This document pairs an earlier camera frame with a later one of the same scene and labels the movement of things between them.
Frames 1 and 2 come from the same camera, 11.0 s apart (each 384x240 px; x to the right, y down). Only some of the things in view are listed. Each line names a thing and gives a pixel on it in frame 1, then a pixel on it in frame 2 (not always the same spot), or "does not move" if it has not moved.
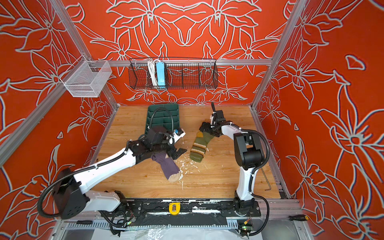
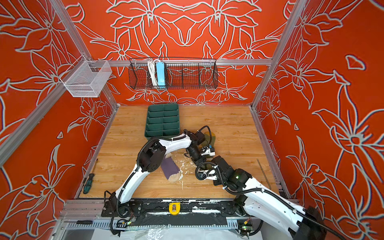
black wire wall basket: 180,73 does not move
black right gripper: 208,124 -> 217,182
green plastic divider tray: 166,115 does not move
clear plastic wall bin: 86,78 does not move
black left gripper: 176,154 -> 200,160
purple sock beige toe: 168,166 does not move
